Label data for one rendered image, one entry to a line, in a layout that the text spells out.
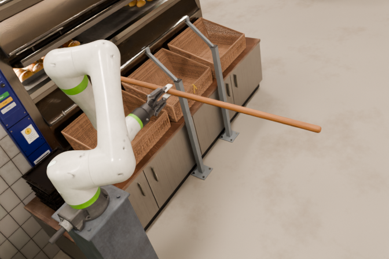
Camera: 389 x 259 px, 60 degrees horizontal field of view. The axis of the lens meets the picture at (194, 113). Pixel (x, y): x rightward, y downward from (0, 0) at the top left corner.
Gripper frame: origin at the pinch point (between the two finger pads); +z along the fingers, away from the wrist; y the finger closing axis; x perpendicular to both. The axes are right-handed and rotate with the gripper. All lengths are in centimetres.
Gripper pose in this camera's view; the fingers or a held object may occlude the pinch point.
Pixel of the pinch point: (167, 91)
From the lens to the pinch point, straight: 180.0
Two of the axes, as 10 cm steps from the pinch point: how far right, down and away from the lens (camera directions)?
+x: 8.2, 2.3, -5.3
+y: 1.9, 7.7, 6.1
